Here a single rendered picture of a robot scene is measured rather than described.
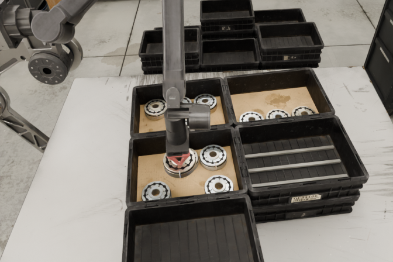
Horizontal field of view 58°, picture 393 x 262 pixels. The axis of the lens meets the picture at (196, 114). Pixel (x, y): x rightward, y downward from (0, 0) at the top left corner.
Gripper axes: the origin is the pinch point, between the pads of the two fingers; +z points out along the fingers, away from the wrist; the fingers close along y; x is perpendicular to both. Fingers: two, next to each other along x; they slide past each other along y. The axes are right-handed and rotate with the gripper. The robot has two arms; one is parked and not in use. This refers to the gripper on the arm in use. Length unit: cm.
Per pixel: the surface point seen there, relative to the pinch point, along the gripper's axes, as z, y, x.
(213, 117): 22.6, 36.7, -14.1
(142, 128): 23.4, 34.0, 16.4
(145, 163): 22.9, 15.1, 14.5
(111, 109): 38, 61, 36
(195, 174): 22.2, 8.0, -4.7
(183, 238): 21.9, -16.7, 0.4
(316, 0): 108, 281, -148
